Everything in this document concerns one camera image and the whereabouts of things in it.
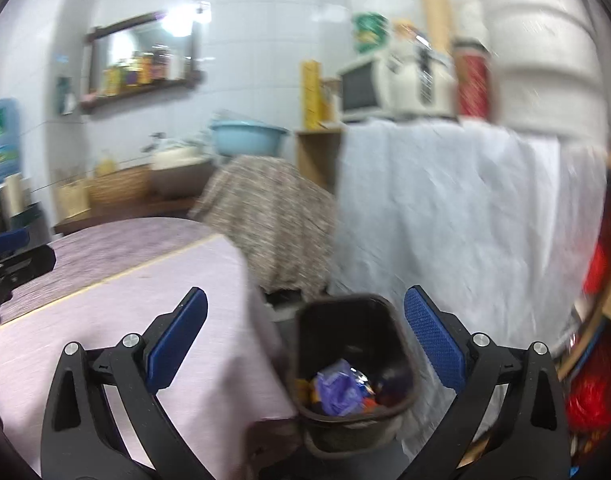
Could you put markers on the dark wooden counter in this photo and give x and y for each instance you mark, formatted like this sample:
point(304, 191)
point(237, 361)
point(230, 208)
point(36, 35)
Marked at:
point(125, 212)

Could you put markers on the stack of paper cups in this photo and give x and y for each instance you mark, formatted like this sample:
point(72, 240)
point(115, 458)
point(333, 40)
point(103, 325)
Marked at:
point(13, 194)

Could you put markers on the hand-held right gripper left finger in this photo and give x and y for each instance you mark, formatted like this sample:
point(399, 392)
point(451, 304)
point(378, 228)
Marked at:
point(178, 340)

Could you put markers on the red can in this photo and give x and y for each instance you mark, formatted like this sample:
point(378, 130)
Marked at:
point(471, 80)

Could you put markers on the white plastic bucket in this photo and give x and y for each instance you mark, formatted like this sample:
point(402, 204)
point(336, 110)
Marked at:
point(540, 45)

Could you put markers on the wood framed mirror with shelf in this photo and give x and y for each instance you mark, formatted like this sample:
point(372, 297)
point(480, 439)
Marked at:
point(135, 45)

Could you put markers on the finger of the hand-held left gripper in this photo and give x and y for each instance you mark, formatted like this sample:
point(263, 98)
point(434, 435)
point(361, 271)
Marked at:
point(25, 265)
point(7, 242)

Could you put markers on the beige rolled mat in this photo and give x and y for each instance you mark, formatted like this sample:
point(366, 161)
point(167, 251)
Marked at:
point(435, 5)

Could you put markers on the green hanging packet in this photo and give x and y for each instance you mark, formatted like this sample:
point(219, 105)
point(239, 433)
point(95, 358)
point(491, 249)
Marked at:
point(65, 95)

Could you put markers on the bronze faucet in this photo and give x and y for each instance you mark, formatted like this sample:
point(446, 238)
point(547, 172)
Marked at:
point(155, 142)

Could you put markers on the beige jar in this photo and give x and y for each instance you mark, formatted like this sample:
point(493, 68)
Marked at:
point(404, 31)

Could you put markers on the brown and white sink bowl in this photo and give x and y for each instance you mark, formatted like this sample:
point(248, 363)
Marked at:
point(180, 175)

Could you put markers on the blue water jug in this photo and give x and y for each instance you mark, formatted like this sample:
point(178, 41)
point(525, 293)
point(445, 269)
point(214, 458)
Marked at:
point(2, 145)

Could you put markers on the brown patterned cloth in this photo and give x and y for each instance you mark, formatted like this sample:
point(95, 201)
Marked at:
point(270, 220)

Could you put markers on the water dispenser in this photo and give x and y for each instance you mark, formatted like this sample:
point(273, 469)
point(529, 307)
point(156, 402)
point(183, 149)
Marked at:
point(32, 215)

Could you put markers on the purple plastic bag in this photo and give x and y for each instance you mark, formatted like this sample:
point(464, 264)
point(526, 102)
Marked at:
point(338, 387)

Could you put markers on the yellow dish soap bottle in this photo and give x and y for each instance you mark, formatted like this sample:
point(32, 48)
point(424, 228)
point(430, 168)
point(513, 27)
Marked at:
point(106, 166)

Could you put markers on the green cup noodle stack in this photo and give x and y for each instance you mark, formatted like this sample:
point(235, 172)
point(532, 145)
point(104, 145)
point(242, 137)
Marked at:
point(370, 32)

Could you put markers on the red plastic bag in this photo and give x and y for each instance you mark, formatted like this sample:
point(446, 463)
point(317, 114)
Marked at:
point(593, 390)

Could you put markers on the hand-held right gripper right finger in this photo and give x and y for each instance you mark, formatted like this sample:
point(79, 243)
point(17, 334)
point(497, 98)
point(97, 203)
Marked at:
point(433, 340)

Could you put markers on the light blue plastic basin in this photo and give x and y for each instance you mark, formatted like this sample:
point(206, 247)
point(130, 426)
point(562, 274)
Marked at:
point(248, 139)

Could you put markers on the row of bottles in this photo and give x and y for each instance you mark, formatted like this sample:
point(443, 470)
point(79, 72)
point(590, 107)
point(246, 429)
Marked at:
point(145, 69)

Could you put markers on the light wooden cabinet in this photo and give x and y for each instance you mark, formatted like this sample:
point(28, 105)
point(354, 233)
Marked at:
point(318, 160)

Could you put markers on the white cover cloth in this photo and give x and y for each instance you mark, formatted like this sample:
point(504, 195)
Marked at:
point(460, 210)

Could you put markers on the white microwave oven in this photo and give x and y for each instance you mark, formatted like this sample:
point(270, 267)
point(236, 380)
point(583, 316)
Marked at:
point(363, 87)

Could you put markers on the beige utensil holder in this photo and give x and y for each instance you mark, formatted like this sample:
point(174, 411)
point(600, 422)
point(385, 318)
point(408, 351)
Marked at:
point(72, 200)

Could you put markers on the yellow tall packet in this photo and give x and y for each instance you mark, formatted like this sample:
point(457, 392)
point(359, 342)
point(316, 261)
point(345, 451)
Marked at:
point(313, 95)

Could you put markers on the white electric water boiler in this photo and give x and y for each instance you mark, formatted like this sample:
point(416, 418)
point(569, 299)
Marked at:
point(435, 87)

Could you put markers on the wicker basket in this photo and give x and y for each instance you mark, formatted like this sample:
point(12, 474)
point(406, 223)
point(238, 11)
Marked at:
point(120, 187)

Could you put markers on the black trash bin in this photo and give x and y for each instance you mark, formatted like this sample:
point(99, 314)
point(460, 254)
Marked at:
point(345, 320)

